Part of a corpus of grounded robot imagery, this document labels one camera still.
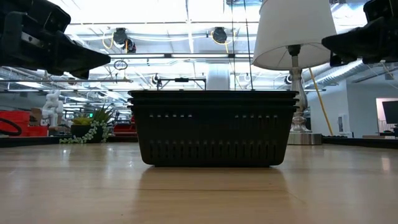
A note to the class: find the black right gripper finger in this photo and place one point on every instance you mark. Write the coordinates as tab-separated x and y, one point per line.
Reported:
340	59
351	42

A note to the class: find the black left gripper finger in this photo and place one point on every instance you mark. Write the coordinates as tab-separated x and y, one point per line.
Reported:
77	59
80	75

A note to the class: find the white figurine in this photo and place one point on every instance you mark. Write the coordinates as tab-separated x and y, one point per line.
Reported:
54	105

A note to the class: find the potted succulent plant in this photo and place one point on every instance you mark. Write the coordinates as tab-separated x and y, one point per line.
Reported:
87	129

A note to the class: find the small black ceiling reel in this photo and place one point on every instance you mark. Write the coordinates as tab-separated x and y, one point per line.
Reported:
155	79
288	79

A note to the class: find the white shade table lamp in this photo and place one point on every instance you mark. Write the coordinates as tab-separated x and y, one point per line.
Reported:
295	25

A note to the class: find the brown cardboard box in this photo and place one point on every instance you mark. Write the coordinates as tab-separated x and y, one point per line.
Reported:
35	113

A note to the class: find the white floor appliance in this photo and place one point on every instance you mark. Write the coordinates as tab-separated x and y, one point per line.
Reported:
345	124

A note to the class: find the black monitor screen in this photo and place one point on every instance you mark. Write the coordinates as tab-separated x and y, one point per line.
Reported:
391	112

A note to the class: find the red plastic box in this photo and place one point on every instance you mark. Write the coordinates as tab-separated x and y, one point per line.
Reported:
34	130

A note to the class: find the black background bench edge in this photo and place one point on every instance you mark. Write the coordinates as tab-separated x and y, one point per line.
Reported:
49	141
357	142

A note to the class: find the silver ventilation duct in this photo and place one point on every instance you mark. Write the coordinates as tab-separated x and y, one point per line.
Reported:
335	76

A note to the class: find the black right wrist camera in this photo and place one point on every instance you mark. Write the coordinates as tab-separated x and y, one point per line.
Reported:
381	9

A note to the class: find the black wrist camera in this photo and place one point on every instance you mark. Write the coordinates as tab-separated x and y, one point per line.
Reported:
49	15
381	9

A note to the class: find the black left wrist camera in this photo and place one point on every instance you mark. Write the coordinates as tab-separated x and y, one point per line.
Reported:
49	15

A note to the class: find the black metal frame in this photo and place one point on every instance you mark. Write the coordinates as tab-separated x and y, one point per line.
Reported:
182	80

